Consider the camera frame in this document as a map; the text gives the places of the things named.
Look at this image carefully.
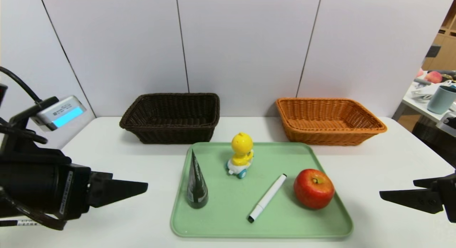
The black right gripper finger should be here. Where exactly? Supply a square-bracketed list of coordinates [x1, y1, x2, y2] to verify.
[413, 177, 443, 188]
[379, 187, 444, 214]

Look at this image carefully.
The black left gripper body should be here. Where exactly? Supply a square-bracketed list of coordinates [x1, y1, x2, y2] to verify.
[0, 160, 92, 221]

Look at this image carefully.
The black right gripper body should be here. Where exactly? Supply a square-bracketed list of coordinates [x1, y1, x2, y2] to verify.
[437, 173, 456, 223]

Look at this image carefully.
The black cosmetic tube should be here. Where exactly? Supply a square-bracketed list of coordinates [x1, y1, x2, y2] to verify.
[187, 149, 209, 209]

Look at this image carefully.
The red apple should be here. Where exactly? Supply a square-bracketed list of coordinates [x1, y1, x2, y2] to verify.
[293, 169, 336, 210]

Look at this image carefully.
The yellow duck toy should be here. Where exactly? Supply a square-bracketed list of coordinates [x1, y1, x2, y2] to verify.
[226, 132, 254, 179]

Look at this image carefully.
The white marker pen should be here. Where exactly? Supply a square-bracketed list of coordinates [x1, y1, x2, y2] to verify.
[248, 174, 287, 223]

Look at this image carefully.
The dark brown wicker basket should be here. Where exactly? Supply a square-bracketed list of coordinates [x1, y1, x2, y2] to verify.
[119, 93, 221, 145]

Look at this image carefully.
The orange wicker basket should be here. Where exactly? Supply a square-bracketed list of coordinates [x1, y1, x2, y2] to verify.
[275, 97, 388, 146]

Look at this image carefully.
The dark wicker bin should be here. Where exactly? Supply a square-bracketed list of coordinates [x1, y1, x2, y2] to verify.
[413, 118, 456, 169]

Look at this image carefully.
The white side table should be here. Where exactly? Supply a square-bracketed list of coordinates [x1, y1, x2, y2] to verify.
[392, 75, 456, 127]

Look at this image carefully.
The grey blue plastic cup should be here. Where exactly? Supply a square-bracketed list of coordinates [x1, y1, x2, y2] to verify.
[427, 86, 456, 115]

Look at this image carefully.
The white paper stack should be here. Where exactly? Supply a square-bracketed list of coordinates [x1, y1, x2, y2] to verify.
[410, 84, 435, 101]

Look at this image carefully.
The pink peach fruit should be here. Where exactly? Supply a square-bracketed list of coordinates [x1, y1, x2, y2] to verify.
[424, 71, 443, 84]

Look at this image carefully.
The light green plastic tray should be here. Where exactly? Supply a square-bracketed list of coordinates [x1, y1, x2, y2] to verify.
[170, 142, 354, 238]

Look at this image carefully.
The light wooden shelf unit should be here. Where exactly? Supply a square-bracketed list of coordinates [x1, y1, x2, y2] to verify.
[420, 0, 456, 72]

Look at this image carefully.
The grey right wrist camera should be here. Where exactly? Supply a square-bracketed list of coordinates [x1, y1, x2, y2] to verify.
[436, 111, 456, 137]

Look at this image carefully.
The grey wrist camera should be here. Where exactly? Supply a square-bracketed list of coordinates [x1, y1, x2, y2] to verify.
[436, 111, 456, 137]
[30, 95, 87, 131]

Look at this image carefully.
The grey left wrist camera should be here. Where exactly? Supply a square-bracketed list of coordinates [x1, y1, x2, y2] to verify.
[30, 95, 87, 131]

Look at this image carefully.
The black left camera cable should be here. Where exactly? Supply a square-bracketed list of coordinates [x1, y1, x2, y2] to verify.
[0, 66, 45, 103]

